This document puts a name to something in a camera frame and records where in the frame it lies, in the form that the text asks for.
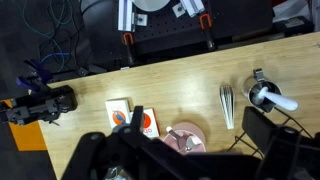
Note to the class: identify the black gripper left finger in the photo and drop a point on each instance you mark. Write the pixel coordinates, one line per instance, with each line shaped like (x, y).
(126, 147)

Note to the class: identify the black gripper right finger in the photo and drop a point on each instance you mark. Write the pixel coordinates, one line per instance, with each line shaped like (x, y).
(290, 156)

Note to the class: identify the silver metal cup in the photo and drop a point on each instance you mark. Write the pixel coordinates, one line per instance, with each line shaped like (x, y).
(254, 88)

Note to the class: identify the white book orange circle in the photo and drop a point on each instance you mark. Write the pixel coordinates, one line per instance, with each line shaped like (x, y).
(150, 128)

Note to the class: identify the white book blue bird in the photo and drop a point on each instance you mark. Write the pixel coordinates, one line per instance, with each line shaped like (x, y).
(118, 112)

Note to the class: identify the metal spoon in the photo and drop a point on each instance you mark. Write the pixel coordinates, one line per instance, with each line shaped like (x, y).
(181, 140)

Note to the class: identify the pink bowl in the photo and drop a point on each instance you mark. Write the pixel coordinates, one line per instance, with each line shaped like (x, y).
(194, 138)

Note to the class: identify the black wire rack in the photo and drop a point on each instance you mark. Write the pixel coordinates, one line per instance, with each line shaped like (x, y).
(258, 130)

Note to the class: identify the white plastic utensil handle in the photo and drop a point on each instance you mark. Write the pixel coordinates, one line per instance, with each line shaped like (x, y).
(278, 100)

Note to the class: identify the orange handled clamp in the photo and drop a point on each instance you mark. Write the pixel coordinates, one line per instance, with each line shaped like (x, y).
(205, 22)
(129, 43)

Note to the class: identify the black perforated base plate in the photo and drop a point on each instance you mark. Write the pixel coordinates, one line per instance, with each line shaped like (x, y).
(229, 19)

